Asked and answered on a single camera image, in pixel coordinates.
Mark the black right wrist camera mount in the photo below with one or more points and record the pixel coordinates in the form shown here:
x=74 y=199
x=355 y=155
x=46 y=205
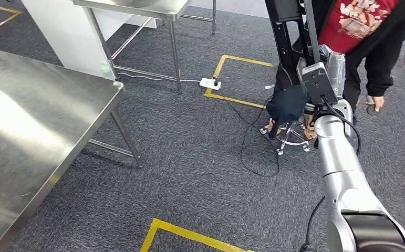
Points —
x=319 y=85

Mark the white power strip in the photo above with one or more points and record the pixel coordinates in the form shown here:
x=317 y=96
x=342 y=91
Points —
x=207 y=83

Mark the person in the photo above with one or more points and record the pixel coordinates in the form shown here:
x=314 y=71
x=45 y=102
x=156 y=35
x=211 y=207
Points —
x=379 y=41

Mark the dark handheld controller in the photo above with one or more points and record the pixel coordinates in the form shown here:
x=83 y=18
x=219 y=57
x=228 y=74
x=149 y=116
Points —
x=372 y=111

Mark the white cabinet panel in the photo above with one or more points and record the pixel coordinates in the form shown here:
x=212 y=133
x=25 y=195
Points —
x=66 y=34

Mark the person's left hand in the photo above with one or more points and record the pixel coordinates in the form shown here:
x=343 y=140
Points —
x=378 y=101

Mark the stainless steel table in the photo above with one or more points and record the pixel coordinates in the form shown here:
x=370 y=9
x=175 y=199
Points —
x=136 y=7

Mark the long black plastic panel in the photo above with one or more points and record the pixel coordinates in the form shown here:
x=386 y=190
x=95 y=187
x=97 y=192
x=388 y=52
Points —
x=282 y=38

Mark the small green cap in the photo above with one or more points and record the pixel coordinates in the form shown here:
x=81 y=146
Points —
x=105 y=67

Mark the stainless steel workbench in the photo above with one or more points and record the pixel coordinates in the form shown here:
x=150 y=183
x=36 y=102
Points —
x=31 y=121

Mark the yellow floor tape square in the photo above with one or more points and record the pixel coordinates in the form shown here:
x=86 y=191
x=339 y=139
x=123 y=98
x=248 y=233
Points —
x=188 y=233

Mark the chrome swivel stool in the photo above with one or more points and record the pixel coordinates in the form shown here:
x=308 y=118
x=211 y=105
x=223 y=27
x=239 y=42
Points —
x=306 y=148

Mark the person's left forearm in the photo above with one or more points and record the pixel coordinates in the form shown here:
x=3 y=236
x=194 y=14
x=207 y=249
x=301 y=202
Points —
x=379 y=76

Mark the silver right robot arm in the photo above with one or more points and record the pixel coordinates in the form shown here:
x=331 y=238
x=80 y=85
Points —
x=341 y=181

